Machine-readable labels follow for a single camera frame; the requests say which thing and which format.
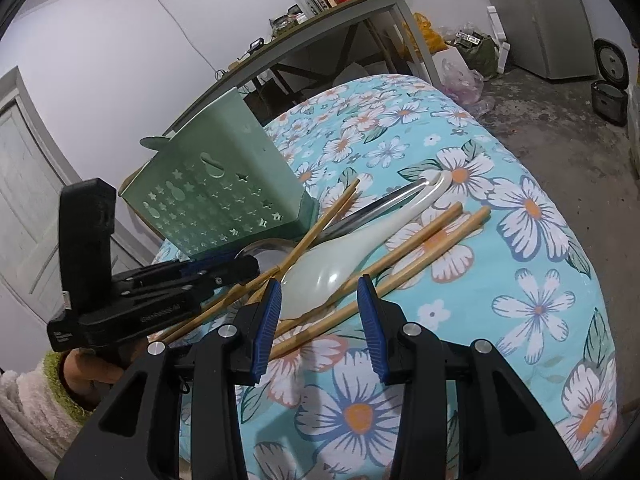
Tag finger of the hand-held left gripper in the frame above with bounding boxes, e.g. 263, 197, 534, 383
117, 254, 261, 289
116, 283, 223, 310

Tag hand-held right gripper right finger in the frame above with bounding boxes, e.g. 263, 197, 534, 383
356, 275, 583, 480

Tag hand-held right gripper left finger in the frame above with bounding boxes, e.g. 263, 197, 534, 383
55, 279, 283, 480

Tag bamboo chopstick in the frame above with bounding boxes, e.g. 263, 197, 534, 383
162, 177, 361, 343
270, 206, 492, 360
272, 202, 465, 336
172, 182, 359, 347

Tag white ceramic spoon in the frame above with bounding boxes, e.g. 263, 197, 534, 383
279, 170, 464, 322

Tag green plastic utensil holder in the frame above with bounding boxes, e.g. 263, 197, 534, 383
117, 87, 319, 262

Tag metal spoon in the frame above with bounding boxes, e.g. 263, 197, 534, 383
232, 180, 437, 302

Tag person's left forearm fuzzy sleeve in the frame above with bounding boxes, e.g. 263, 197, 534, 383
0, 350, 97, 480

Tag person's left hand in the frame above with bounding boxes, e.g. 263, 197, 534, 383
61, 347, 132, 412

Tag white wooden door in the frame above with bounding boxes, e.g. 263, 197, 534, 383
0, 66, 167, 322

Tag floral blue blanket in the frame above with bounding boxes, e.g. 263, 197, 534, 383
150, 74, 626, 480

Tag glass jar green contents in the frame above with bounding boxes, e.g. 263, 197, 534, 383
271, 12, 302, 37

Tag clear plastic bag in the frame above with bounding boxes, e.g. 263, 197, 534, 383
442, 57, 487, 107

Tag green bag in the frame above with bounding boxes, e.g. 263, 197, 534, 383
454, 22, 501, 79

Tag yellow plastic bag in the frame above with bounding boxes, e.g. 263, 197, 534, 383
412, 12, 449, 57

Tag white foam piece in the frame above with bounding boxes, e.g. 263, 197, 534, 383
486, 6, 512, 74

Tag black rice cooker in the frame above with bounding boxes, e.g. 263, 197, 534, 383
590, 37, 630, 127

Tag grey refrigerator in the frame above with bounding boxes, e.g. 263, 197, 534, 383
514, 0, 609, 82

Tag wall cable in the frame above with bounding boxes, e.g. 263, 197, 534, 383
141, 0, 223, 73

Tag wooden table grey frame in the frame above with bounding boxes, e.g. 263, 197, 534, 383
162, 0, 441, 137

